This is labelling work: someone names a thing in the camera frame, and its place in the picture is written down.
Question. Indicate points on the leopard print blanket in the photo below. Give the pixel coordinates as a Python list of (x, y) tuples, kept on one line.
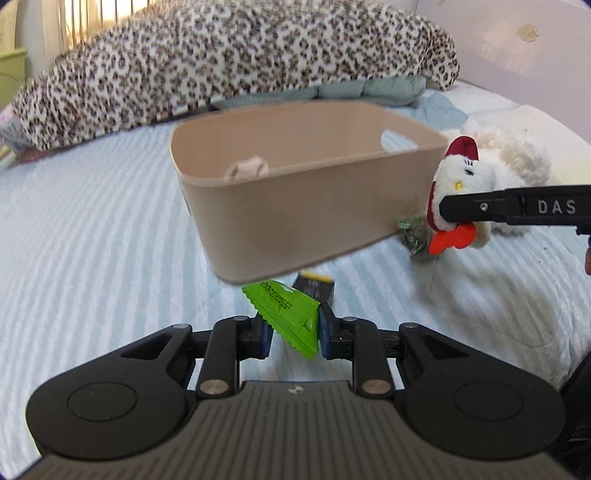
[(221, 60)]

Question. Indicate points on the light blue striped bedsheet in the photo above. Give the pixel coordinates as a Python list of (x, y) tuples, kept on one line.
[(92, 221)]

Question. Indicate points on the white fluffy plush toy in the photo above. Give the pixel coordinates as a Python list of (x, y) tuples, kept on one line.
[(517, 157)]

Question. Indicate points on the beige rolled sock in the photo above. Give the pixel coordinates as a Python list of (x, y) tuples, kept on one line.
[(247, 169)]

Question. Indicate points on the white chicken plush toy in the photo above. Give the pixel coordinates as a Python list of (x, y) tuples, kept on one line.
[(461, 173)]

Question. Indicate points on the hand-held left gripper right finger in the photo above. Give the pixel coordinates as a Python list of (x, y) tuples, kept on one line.
[(325, 333)]

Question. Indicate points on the green snack packet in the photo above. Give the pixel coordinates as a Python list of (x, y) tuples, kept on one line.
[(286, 309)]

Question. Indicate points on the black and yellow packet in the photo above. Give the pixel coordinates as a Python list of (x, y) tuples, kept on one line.
[(316, 288)]

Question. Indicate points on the white pillow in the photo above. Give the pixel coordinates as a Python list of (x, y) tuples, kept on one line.
[(561, 138)]

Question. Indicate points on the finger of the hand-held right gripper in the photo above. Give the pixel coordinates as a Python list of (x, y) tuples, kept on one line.
[(480, 206)]

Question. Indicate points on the teal quilted blanket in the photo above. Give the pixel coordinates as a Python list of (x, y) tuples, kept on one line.
[(369, 87)]

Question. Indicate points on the crinkled green wrapper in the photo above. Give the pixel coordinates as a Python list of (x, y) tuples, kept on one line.
[(415, 233)]

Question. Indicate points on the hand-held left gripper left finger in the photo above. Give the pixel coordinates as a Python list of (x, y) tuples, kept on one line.
[(265, 340)]

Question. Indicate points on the beige plastic bin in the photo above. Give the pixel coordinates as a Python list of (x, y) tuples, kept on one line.
[(295, 217)]

